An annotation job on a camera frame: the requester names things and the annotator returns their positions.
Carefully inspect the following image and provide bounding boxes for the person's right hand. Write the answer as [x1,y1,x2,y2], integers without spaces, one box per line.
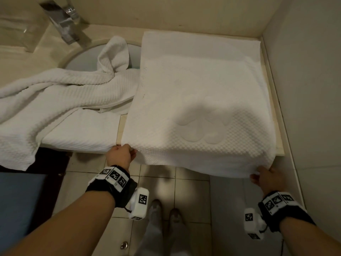
[250,166,286,196]

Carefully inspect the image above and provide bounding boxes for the person's left hand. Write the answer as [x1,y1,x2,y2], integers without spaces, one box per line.
[106,143,138,174]

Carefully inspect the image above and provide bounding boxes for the white embossed bath mat towel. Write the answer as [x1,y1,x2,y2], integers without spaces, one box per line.
[121,31,278,179]

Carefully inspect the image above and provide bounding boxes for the person's left forearm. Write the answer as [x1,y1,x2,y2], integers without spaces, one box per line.
[0,190,117,256]

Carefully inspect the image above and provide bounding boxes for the person's right forearm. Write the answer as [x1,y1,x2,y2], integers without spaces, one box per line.
[278,217,341,256]

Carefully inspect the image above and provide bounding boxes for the black left wristband with markers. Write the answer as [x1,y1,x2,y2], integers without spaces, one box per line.
[85,165,138,208]

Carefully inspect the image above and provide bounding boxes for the black wristband with markers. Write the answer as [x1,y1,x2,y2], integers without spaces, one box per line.
[85,165,138,208]
[258,191,316,233]

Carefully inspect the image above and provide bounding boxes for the black right wristband with markers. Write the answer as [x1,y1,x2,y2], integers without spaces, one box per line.
[258,191,316,233]

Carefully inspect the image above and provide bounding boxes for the person's left shoe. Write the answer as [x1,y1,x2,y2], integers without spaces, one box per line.
[149,199,163,225]

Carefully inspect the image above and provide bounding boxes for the person's shoe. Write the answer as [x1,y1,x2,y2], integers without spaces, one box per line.
[149,199,163,225]
[169,208,185,226]

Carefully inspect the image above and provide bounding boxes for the person's right shoe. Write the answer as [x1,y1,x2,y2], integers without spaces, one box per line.
[169,208,185,226]

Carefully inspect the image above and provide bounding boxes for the person's grey trousers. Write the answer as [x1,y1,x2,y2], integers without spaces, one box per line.
[133,210,193,256]

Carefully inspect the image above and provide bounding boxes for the white waffle towel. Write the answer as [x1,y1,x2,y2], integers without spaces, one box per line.
[0,36,142,171]

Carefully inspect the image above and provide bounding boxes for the round sink basin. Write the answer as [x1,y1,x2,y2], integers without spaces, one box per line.
[62,41,142,72]

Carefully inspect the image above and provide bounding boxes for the dark vanity cabinet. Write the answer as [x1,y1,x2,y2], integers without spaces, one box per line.
[0,147,70,249]

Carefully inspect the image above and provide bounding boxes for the chrome faucet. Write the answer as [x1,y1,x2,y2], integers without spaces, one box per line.
[39,0,90,46]

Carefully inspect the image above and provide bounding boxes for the clear glass tray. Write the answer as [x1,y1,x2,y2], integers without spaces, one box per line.
[0,17,46,53]

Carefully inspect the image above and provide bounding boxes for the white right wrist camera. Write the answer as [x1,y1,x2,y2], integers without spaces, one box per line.
[244,208,267,240]

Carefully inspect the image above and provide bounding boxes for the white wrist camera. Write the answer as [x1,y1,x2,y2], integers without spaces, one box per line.
[128,187,150,221]
[244,208,267,240]

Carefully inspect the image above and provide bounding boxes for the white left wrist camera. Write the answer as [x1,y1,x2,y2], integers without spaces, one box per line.
[128,187,150,221]

